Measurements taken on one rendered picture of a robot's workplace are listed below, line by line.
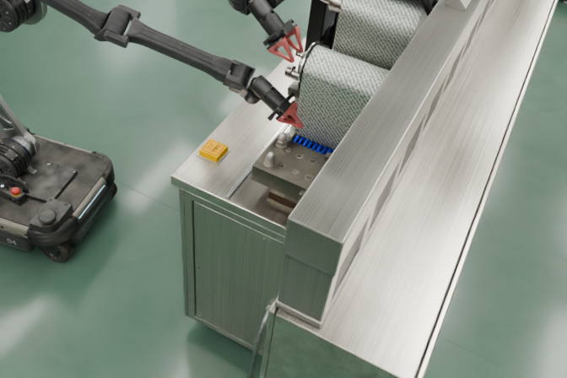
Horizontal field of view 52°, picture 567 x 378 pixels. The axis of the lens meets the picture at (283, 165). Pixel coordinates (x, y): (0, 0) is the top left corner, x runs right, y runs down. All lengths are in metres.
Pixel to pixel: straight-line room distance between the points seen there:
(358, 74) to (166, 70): 2.34
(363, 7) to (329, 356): 1.15
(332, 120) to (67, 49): 2.66
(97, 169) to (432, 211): 2.00
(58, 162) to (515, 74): 2.09
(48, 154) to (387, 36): 1.79
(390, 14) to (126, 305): 1.64
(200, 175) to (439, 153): 0.87
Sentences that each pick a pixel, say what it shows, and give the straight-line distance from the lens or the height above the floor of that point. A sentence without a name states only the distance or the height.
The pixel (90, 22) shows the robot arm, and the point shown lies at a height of 1.30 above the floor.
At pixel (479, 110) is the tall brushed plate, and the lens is 1.40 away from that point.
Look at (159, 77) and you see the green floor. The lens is 3.79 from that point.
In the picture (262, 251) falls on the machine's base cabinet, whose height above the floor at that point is 0.74.
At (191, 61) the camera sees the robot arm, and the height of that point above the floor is 1.23.
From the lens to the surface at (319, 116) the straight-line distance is 1.75.
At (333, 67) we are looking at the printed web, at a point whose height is 1.30.
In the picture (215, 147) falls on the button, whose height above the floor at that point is 0.92.
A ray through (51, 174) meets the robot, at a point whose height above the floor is 0.26.
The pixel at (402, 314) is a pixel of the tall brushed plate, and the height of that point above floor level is 1.44.
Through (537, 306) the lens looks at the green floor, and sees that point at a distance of 3.01.
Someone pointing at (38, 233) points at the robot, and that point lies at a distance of 2.65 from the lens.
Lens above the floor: 2.23
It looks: 44 degrees down
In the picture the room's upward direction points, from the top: 7 degrees clockwise
